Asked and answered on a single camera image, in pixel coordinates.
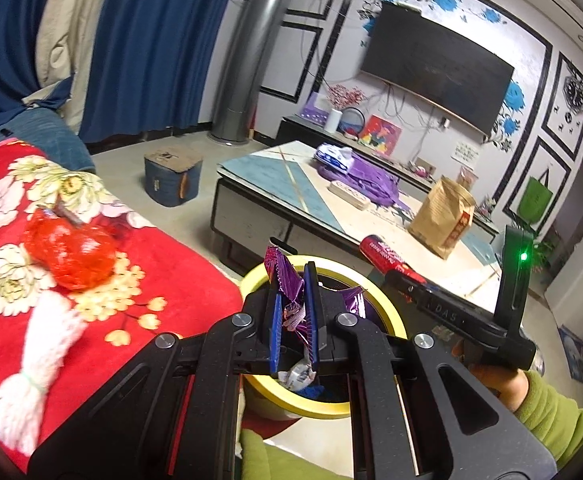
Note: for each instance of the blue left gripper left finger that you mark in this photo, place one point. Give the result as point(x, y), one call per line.
point(275, 327)

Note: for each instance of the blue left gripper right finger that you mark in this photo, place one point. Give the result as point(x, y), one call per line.
point(311, 312)

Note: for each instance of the purple foil snack wrapper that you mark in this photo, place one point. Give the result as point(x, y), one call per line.
point(295, 372)

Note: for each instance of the red plastic bag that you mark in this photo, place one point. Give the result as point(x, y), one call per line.
point(78, 257)

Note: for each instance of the green sleeve right forearm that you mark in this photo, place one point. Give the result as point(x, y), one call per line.
point(555, 420)

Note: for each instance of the right hand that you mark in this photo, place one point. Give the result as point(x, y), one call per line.
point(511, 386)

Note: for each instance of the coffee table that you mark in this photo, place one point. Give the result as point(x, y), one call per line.
point(278, 194)

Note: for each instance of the white power strip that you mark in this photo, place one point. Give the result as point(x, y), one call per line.
point(349, 195)

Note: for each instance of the purple bag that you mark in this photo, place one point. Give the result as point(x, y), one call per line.
point(380, 187)

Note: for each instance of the black tv cabinet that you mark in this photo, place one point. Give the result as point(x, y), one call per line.
point(293, 128)

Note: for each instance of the brown paper bag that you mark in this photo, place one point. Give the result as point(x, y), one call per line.
point(444, 217)

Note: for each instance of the blue white tissue pack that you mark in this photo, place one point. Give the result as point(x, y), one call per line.
point(338, 159)

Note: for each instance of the green tote bag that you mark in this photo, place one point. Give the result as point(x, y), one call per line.
point(535, 199)

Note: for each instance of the colourful picture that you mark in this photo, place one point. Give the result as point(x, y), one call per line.
point(380, 135)

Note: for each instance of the round mirror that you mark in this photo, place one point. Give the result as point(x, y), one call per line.
point(352, 122)

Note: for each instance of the purple box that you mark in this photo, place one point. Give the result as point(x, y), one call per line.
point(316, 109)

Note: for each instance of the blue storage stool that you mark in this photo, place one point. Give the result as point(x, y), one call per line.
point(172, 175)

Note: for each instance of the white vase red flowers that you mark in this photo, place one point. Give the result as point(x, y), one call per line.
point(341, 97)

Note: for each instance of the red floral blanket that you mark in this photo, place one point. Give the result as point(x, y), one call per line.
point(157, 284)

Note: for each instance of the silver tower air conditioner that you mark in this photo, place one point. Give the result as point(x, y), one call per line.
point(243, 70)

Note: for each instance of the blue curtain right panel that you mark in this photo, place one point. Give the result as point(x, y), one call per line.
point(149, 66)

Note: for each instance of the blue sofa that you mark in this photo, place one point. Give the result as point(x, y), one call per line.
point(46, 131)

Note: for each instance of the beige curtain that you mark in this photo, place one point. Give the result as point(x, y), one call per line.
point(63, 54)

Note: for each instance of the wall clock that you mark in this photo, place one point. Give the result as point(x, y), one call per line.
point(573, 93)

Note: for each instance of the black wall television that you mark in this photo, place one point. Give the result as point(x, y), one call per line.
point(437, 64)

